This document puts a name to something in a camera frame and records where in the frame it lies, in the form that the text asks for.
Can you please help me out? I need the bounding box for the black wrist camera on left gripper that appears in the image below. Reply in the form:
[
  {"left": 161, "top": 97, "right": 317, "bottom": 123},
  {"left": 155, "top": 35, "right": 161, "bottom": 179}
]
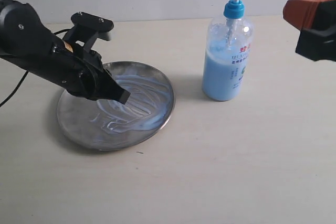
[{"left": 63, "top": 12, "right": 114, "bottom": 52}]

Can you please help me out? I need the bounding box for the round stainless steel plate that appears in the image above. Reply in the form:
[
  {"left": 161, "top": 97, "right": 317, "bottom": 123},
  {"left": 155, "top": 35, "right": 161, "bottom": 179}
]
[{"left": 57, "top": 61, "right": 175, "bottom": 151}]

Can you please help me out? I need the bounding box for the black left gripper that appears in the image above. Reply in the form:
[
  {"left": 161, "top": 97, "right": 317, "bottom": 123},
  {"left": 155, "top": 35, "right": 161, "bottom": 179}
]
[{"left": 27, "top": 35, "right": 131, "bottom": 104}]

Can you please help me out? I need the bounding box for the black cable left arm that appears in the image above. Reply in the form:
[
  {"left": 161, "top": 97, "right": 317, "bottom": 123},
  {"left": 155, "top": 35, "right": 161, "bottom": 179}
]
[{"left": 0, "top": 28, "right": 71, "bottom": 108}]

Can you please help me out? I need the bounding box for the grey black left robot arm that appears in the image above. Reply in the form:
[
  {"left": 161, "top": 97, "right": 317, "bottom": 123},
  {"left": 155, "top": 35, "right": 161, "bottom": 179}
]
[{"left": 1, "top": 0, "right": 130, "bottom": 104}]

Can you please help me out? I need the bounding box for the smeared light blue paste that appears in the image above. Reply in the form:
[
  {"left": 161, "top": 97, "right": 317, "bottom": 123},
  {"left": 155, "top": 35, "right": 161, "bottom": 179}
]
[{"left": 89, "top": 69, "right": 173, "bottom": 135}]

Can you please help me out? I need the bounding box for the blue liquid soap pump bottle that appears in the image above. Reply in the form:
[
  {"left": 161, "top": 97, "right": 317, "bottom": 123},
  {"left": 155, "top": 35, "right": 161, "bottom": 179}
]
[{"left": 202, "top": 0, "right": 254, "bottom": 101}]

